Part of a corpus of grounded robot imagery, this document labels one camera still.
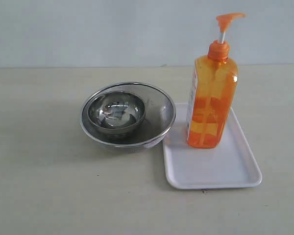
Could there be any orange dish soap pump bottle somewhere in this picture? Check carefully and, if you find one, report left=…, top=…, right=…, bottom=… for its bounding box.
left=186, top=13, right=245, bottom=148

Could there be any small stainless steel bowl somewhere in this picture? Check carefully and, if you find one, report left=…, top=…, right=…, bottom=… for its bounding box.
left=87, top=91, right=146, bottom=135

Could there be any white rectangular plastic tray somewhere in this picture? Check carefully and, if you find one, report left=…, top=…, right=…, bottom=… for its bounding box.
left=163, top=103, right=262, bottom=189

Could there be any steel mesh strainer basket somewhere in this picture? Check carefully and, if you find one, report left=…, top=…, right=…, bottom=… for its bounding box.
left=79, top=82, right=176, bottom=153

